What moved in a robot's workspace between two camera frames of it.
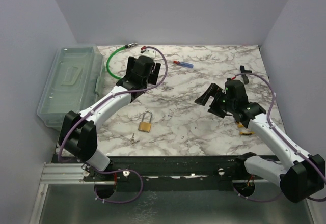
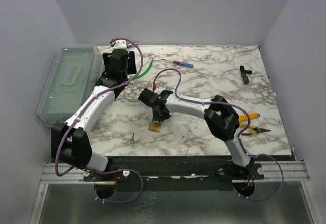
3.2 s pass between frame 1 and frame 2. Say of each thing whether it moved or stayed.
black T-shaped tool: stayed
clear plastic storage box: stayed
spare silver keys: stayed
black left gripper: moved
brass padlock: moved
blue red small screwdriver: stayed
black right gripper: moved
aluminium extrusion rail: stayed
